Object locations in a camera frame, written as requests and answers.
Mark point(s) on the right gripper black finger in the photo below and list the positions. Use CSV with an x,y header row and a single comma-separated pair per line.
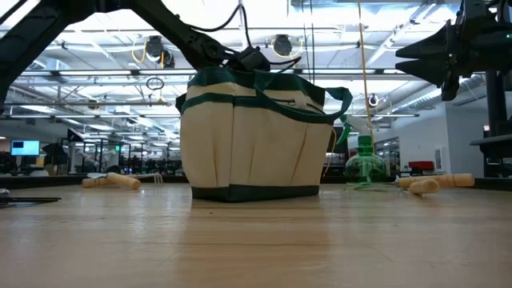
x,y
432,72
434,48

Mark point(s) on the cream canvas green-trimmed gardening bag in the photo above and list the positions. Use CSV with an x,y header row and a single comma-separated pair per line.
x,y
248,152

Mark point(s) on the green plastic spray bottle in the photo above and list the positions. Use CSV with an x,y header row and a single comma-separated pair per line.
x,y
365,166

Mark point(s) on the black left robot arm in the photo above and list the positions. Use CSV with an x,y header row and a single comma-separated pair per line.
x,y
176,30

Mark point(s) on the small black ceiling reel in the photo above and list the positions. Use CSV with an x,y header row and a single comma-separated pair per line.
x,y
373,101

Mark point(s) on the grey side table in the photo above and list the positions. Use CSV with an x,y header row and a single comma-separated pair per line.
x,y
494,142

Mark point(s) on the red box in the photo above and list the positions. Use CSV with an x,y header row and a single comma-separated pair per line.
x,y
421,165

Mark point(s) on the black cabinet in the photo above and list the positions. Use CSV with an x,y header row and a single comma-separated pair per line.
x,y
339,160

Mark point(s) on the computer monitor showing blue screen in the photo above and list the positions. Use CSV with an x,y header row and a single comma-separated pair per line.
x,y
25,148

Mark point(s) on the black aluminium table frame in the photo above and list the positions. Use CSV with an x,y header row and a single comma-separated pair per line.
x,y
48,182

